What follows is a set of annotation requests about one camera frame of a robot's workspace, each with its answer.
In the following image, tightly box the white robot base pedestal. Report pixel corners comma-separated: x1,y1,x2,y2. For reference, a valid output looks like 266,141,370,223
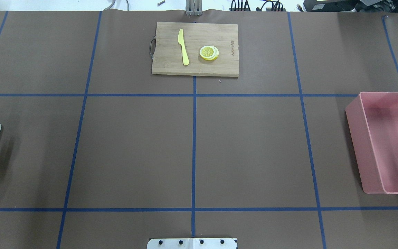
146,238,238,249

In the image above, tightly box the aluminium frame post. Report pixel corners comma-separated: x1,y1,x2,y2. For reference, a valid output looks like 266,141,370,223
185,0,203,16

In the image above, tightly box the yellow lemon slice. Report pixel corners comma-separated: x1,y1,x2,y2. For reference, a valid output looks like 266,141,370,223
199,45,219,61

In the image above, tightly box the bamboo cutting board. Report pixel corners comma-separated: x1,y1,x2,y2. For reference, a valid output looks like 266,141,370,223
151,21,240,77

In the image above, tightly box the yellow plastic knife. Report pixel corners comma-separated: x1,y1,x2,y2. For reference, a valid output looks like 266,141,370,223
177,28,190,66

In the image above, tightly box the pink plastic bin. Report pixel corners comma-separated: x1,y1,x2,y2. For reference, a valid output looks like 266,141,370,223
345,92,398,194

